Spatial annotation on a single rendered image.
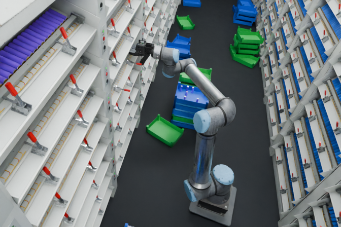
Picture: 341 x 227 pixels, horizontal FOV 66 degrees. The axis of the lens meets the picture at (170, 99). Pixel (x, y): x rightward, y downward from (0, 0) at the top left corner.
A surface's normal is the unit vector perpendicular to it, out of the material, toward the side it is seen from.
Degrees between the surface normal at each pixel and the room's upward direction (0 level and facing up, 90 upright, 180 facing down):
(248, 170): 0
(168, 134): 0
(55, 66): 19
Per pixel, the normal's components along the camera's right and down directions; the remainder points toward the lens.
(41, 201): 0.43, -0.60
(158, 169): 0.11, -0.70
